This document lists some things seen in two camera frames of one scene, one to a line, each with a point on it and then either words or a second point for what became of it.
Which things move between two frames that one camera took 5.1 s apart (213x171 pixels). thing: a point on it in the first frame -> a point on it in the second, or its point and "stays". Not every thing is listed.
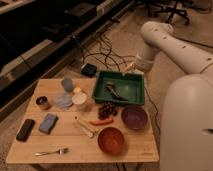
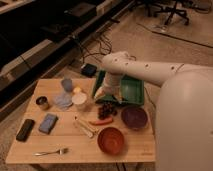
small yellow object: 77,90 stays
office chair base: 173,9 stays
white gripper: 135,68 -> 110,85
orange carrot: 101,122 stays
